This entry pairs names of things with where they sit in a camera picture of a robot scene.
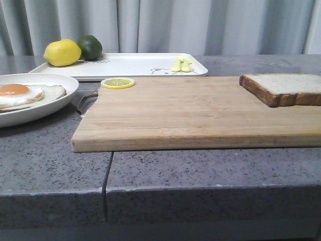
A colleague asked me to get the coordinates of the yellow plastic fork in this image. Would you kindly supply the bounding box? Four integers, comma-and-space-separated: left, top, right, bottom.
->
171, 56, 184, 72

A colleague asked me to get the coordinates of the green lime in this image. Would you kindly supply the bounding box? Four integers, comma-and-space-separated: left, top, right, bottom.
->
77, 35, 102, 61

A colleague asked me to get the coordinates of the yellow lemon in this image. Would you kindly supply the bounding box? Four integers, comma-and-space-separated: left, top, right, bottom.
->
43, 39, 81, 67

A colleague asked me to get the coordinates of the white bear tray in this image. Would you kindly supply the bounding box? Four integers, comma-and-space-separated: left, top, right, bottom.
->
31, 53, 208, 81

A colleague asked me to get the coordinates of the white round plate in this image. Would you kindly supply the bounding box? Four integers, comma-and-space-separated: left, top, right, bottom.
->
1, 73, 79, 128

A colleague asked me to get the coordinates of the fried egg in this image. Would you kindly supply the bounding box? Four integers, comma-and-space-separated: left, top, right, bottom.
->
1, 84, 43, 108

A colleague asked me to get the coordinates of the lemon slice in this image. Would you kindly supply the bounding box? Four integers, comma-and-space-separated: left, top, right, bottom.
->
100, 77, 136, 89

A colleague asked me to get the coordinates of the bread slice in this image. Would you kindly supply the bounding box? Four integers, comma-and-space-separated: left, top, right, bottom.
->
1, 85, 67, 113
239, 73, 320, 107

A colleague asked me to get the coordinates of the wooden cutting board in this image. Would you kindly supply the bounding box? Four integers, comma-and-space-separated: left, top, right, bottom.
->
72, 76, 320, 152

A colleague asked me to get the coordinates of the yellow plastic knife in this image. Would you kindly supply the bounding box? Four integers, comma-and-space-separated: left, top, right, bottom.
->
181, 57, 192, 72

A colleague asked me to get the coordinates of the grey curtain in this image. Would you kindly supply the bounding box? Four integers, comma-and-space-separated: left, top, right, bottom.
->
1, 1, 320, 56

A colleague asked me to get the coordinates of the metal cutting board handle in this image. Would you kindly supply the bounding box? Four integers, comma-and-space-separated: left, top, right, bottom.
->
76, 88, 99, 118

